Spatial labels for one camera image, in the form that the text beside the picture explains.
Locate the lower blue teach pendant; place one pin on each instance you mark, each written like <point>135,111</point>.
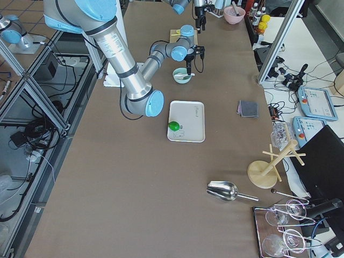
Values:
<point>306,128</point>

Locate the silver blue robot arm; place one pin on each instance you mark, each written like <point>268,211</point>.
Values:
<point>98,20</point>
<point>179,6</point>

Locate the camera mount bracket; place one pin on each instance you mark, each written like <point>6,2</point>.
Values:
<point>200,50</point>

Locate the white rectangular tray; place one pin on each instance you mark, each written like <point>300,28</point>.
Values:
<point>190,116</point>

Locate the yellow lemon toy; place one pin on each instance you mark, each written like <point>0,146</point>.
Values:
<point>265,18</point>

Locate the white ceramic spoon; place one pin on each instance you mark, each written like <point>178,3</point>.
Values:
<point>180,77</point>

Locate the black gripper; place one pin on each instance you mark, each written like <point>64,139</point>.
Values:
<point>189,59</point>
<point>199,11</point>

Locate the wooden cutting board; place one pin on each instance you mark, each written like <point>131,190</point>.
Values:
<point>174,39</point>

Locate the upper blue teach pendant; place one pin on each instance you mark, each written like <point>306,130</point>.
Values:
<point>316,103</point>

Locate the blue teach pendant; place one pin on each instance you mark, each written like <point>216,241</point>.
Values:
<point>316,103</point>
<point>306,128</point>

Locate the clear glass container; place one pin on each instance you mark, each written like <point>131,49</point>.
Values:
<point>282,133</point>

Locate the wine glass rack tray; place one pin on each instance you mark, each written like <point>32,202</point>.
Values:
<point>279,229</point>

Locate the green lime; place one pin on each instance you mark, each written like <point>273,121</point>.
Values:
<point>174,126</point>

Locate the light green bowl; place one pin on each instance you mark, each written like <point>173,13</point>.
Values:
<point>183,81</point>

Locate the pink bowl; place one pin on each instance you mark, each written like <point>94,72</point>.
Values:
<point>231,16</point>

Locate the grey folded cloth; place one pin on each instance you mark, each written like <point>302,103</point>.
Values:
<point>248,109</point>

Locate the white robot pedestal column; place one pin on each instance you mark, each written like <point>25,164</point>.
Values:
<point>111,78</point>

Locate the wooden mug tree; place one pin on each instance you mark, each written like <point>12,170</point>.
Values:
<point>265,175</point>

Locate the black monitor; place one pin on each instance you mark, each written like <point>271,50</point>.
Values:
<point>322,173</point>

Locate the white steamed bun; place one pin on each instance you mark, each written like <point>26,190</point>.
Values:
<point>180,72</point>

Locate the aluminium frame post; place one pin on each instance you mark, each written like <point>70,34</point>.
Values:
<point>281,34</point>

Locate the metal scoop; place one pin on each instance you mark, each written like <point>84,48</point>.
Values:
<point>226,191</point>

